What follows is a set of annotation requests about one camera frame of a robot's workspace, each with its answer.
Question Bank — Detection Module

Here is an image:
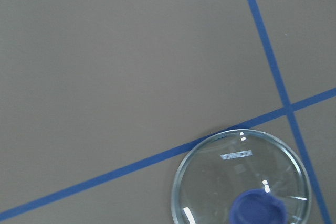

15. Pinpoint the glass pot lid blue knob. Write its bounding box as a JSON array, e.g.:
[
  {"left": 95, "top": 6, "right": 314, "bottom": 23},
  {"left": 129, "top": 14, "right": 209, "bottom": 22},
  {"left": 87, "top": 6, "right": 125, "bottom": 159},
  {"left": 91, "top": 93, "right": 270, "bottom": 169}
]
[{"left": 171, "top": 129, "right": 312, "bottom": 223}]

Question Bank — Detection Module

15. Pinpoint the blue tape line lengthwise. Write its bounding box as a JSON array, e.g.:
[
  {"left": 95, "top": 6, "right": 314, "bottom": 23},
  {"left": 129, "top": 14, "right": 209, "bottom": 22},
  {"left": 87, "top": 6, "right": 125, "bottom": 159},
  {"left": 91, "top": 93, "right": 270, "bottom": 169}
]
[{"left": 247, "top": 0, "right": 335, "bottom": 223}]

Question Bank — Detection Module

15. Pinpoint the blue tape line crosswise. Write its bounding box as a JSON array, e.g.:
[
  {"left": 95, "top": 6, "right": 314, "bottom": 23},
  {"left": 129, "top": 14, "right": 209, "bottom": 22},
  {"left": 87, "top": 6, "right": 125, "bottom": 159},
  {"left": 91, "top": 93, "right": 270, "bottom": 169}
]
[{"left": 1, "top": 88, "right": 335, "bottom": 223}]

